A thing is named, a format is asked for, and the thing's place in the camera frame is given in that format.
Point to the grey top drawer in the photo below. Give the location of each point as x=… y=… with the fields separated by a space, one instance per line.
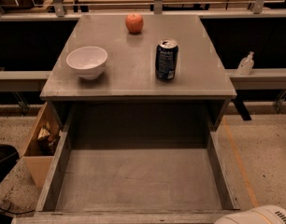
x=136 y=164

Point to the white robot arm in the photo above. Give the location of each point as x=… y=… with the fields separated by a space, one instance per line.
x=267 y=214

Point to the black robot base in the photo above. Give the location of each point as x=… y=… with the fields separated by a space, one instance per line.
x=8 y=159

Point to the grey drawer cabinet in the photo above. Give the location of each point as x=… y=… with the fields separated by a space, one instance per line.
x=130 y=72

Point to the dark blue soda can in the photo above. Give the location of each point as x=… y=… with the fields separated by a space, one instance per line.
x=166 y=59

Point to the white ceramic bowl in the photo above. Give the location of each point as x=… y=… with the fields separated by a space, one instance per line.
x=87 y=62

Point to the red apple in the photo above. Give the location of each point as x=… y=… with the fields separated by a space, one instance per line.
x=134 y=23

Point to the crumpled wrappers in box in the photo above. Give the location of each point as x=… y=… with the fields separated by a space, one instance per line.
x=48 y=138

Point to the wooden box on floor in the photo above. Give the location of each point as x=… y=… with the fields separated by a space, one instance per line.
x=38 y=164

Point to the grey low shelf beam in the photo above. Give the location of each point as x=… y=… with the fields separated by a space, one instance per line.
x=258 y=79

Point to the grey metal railing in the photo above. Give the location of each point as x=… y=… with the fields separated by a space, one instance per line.
x=58 y=9

